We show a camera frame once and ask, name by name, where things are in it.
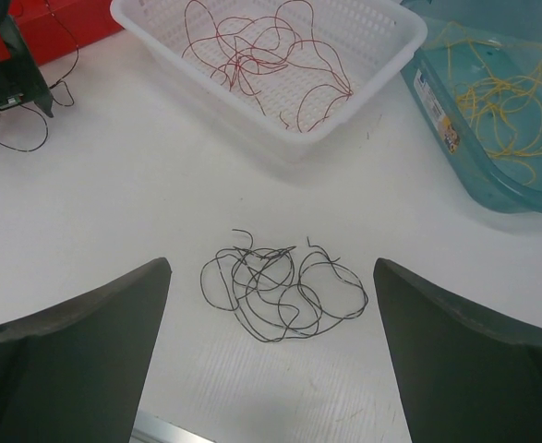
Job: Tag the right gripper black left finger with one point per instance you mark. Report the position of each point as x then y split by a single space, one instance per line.
75 371

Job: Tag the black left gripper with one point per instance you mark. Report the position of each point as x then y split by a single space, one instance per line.
21 80

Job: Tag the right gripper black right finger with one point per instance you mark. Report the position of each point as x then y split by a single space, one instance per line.
465 372

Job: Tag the red plastic tray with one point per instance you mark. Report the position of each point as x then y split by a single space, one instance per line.
52 29

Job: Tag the white perforated plastic basket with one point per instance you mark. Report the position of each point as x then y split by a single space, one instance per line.
283 73

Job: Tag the teal translucent plastic bin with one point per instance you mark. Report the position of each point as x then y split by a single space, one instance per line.
477 81

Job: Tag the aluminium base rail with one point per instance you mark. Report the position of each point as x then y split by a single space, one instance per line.
151 429

